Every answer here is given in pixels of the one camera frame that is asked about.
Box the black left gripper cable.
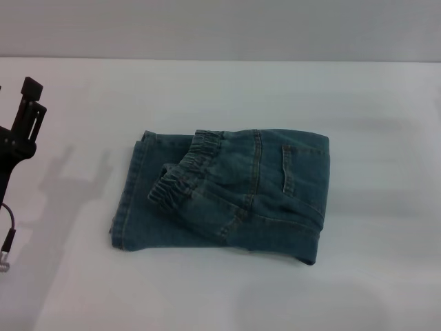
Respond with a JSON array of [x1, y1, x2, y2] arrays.
[[0, 202, 17, 273]]

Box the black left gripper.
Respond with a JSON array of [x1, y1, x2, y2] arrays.
[[0, 77, 48, 204]]

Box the blue denim shorts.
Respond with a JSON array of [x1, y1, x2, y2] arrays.
[[109, 128, 332, 266]]

